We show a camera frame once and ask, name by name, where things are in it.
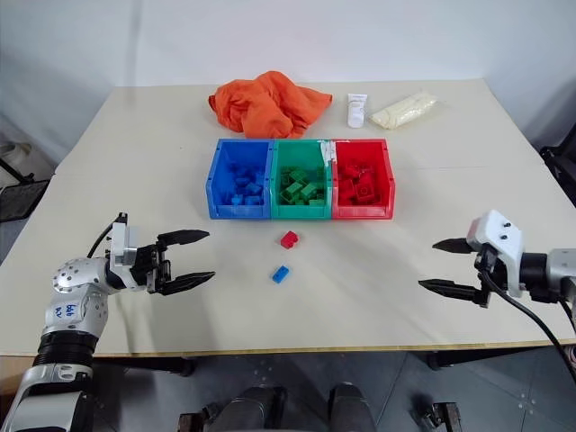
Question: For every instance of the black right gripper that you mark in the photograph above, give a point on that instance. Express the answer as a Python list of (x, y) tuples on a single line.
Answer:
[(492, 274)]

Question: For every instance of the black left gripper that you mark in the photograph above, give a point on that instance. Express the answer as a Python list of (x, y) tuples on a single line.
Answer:
[(150, 270)]

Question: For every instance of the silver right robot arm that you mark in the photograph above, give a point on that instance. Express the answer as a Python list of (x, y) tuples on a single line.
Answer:
[(558, 274)]

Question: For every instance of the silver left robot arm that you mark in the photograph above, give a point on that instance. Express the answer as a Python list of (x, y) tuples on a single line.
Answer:
[(72, 281)]

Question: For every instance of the blue toy block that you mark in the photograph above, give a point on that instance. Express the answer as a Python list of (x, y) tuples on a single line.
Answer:
[(236, 200), (253, 187), (240, 181), (280, 274)]

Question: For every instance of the blue plastic bin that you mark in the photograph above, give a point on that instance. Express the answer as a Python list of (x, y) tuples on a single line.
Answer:
[(225, 180)]

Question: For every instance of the red plastic bin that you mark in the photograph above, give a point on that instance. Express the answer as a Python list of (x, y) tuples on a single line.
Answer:
[(384, 180)]

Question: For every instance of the large red toy block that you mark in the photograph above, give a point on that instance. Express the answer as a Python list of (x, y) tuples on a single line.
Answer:
[(365, 192)]

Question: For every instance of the green toy block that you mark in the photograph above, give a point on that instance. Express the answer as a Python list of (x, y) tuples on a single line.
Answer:
[(309, 192), (293, 189), (297, 173), (317, 202)]

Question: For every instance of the green plastic bin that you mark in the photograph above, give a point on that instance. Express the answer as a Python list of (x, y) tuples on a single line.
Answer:
[(281, 153)]

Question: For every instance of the dark floor stand foot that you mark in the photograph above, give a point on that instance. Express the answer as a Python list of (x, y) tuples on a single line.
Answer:
[(441, 418), (193, 420)]

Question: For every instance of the clear bag of beige grains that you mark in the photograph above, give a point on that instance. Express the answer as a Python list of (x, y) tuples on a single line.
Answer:
[(402, 111)]

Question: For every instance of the dark rounded shape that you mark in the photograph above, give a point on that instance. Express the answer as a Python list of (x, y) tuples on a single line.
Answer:
[(351, 409), (256, 411)]

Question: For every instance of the white tape strip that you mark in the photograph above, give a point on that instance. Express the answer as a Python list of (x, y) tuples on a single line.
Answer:
[(328, 153)]

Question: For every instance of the crumpled orange cloth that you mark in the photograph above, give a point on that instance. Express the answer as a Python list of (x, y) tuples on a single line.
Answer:
[(270, 103)]

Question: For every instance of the black mesh chair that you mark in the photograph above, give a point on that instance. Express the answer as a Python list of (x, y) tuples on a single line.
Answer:
[(20, 195)]

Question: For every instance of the white squeeze tube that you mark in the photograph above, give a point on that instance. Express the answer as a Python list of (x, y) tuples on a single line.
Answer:
[(357, 110)]

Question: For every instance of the white round container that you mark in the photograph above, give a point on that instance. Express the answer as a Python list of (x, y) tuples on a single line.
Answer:
[(13, 155)]

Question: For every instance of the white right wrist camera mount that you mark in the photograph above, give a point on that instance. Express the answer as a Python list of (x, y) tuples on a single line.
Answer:
[(497, 234)]

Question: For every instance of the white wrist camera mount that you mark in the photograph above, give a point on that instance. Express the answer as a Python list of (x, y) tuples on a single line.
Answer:
[(120, 243), (497, 234)]

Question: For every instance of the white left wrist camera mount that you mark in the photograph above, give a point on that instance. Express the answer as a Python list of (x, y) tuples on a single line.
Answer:
[(120, 243)]

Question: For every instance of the black table leg bracket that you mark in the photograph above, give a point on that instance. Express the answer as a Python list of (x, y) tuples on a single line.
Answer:
[(188, 366), (438, 360)]

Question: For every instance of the black equipment frame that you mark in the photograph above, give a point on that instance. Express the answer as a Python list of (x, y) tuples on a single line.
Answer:
[(560, 168)]

